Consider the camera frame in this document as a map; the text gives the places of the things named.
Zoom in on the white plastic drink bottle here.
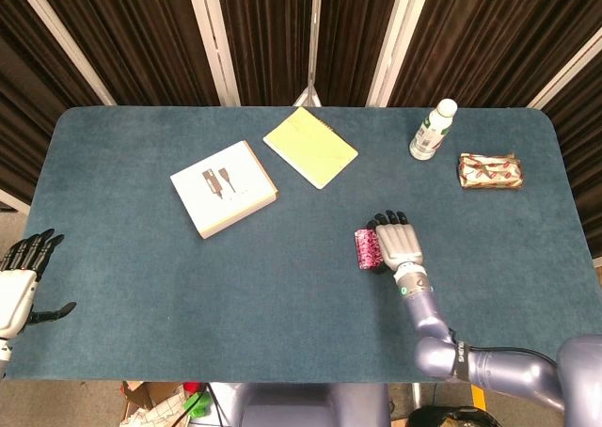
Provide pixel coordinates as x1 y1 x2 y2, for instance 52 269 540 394
408 98 459 161

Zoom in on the yellow cover notebook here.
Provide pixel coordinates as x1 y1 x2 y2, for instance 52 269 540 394
261 105 360 191

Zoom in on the open brown cardboard box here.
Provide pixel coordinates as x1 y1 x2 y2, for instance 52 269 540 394
119 380 192 427

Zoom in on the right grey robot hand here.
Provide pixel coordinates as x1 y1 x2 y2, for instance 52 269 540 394
366 209 425 277

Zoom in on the gold red foil snack pack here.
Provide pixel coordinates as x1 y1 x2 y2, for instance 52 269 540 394
456 151 525 193

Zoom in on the white cardboard product box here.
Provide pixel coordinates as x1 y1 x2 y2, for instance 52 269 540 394
169 139 280 241

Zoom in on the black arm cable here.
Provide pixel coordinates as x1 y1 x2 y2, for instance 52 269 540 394
446 327 559 382

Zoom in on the dark brown curtain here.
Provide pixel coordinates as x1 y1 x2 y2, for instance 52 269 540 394
0 0 602 259

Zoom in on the blue felt table cover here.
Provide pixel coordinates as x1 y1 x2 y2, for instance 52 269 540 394
21 105 596 384

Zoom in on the pink patterned card stack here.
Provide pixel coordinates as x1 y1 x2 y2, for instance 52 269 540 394
353 228 384 272

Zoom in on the purple-grey robot torso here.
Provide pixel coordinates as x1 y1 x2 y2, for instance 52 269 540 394
233 381 392 427

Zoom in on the white frame post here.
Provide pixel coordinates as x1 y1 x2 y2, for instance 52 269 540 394
183 0 242 107
8 0 118 106
291 0 325 107
526 35 602 111
365 0 425 108

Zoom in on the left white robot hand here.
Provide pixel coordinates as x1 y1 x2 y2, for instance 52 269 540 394
0 228 78 340

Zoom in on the green plastic object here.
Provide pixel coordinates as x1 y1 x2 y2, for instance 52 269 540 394
182 390 212 419

